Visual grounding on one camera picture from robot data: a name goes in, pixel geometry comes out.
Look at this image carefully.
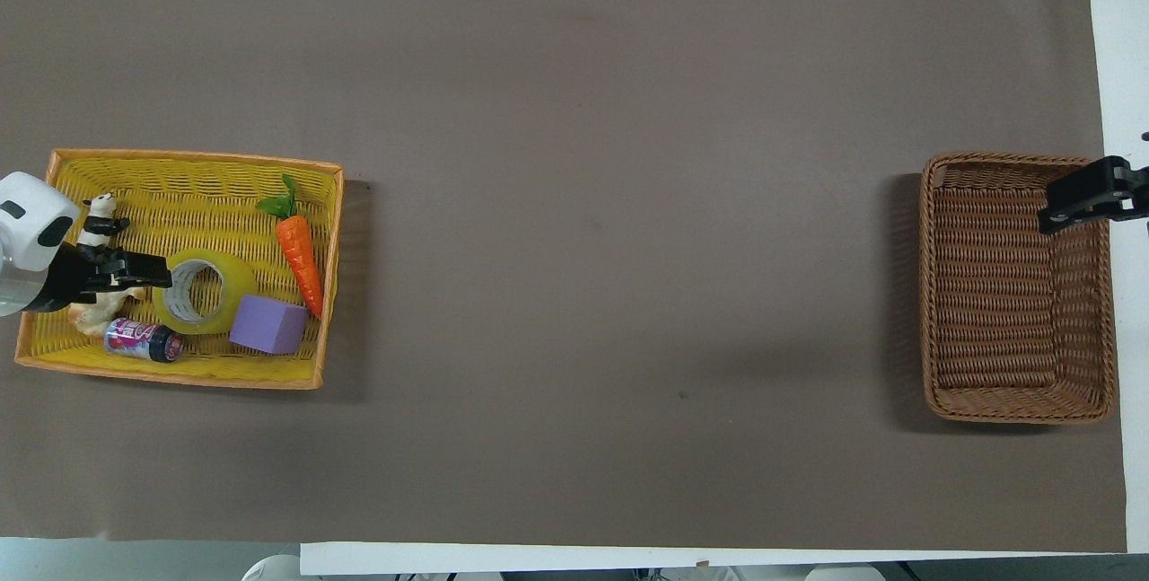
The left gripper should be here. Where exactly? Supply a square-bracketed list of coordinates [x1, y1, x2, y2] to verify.
[24, 242, 110, 313]

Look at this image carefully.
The yellow tape roll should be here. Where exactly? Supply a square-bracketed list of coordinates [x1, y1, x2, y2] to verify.
[150, 247, 260, 337]

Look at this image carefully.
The yellow wicker basket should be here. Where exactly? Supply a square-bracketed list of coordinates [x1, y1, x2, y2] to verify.
[14, 148, 346, 392]

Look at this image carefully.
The brown wicker basket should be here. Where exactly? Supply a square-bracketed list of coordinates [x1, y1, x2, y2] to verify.
[918, 151, 1119, 426]

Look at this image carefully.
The beige toy figure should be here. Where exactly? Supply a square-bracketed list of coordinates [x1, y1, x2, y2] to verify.
[67, 286, 147, 338]

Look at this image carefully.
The panda toy figure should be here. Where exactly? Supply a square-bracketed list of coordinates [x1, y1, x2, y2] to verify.
[76, 192, 132, 251]

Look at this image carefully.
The small pink labelled bottle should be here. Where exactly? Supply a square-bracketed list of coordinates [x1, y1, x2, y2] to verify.
[103, 317, 186, 365]

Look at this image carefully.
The purple foam block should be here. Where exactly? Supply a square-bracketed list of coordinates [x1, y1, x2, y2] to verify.
[228, 295, 311, 357]

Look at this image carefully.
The orange toy carrot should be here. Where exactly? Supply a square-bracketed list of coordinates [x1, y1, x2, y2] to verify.
[255, 172, 325, 321]

